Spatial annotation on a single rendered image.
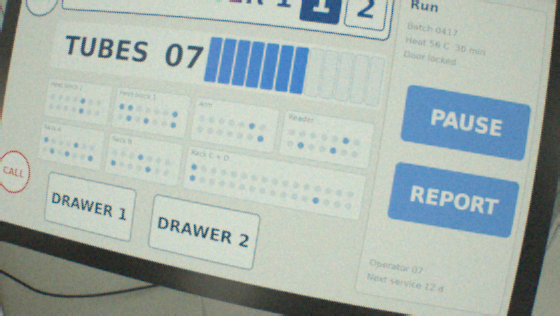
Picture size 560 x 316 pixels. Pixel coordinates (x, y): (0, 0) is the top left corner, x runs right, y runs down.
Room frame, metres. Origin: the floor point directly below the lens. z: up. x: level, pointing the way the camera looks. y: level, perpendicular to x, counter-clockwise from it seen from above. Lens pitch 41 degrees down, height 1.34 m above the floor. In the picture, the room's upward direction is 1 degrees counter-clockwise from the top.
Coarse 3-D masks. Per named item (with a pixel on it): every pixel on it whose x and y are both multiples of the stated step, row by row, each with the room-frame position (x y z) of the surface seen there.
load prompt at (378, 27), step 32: (64, 0) 0.46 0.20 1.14; (96, 0) 0.46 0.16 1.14; (128, 0) 0.45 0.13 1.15; (160, 0) 0.44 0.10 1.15; (192, 0) 0.43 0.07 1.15; (224, 0) 0.43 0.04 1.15; (256, 0) 0.42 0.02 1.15; (288, 0) 0.42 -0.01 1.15; (320, 0) 0.41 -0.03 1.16; (352, 0) 0.41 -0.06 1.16; (384, 0) 0.40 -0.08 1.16; (320, 32) 0.39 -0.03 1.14; (352, 32) 0.39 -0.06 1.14; (384, 32) 0.39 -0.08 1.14
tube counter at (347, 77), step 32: (192, 32) 0.42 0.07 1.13; (160, 64) 0.40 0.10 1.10; (192, 64) 0.40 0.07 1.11; (224, 64) 0.39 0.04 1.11; (256, 64) 0.39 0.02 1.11; (288, 64) 0.38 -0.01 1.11; (320, 64) 0.38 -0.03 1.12; (352, 64) 0.37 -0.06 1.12; (384, 64) 0.37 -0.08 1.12; (288, 96) 0.37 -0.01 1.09; (320, 96) 0.36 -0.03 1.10; (352, 96) 0.36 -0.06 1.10
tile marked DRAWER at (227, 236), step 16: (160, 208) 0.32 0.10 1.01; (176, 208) 0.32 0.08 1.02; (192, 208) 0.32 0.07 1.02; (208, 208) 0.32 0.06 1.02; (224, 208) 0.32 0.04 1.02; (160, 224) 0.32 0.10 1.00; (176, 224) 0.31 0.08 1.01; (192, 224) 0.31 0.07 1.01; (208, 224) 0.31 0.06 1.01; (224, 224) 0.31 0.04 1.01; (240, 224) 0.31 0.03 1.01; (256, 224) 0.30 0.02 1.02; (160, 240) 0.31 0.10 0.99; (176, 240) 0.30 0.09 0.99; (192, 240) 0.30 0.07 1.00; (208, 240) 0.30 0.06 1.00; (224, 240) 0.30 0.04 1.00; (240, 240) 0.30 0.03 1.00; (256, 240) 0.30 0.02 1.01; (192, 256) 0.29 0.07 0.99; (208, 256) 0.29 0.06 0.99; (224, 256) 0.29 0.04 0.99; (240, 256) 0.29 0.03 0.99
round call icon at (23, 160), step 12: (0, 156) 0.38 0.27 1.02; (12, 156) 0.38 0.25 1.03; (24, 156) 0.38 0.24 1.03; (0, 168) 0.37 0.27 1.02; (12, 168) 0.37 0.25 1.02; (24, 168) 0.37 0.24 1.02; (0, 180) 0.37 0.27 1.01; (12, 180) 0.36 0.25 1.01; (24, 180) 0.36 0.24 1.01; (12, 192) 0.36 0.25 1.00; (24, 192) 0.35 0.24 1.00
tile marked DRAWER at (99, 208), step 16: (48, 176) 0.36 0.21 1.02; (64, 176) 0.36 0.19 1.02; (48, 192) 0.35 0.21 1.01; (64, 192) 0.35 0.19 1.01; (80, 192) 0.34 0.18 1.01; (96, 192) 0.34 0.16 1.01; (112, 192) 0.34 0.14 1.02; (128, 192) 0.34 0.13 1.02; (48, 208) 0.34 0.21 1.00; (64, 208) 0.34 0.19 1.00; (80, 208) 0.33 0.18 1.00; (96, 208) 0.33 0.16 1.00; (112, 208) 0.33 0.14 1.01; (128, 208) 0.33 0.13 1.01; (64, 224) 0.33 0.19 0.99; (80, 224) 0.33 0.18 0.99; (96, 224) 0.32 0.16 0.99; (112, 224) 0.32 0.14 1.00; (128, 224) 0.32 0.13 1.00; (128, 240) 0.31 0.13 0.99
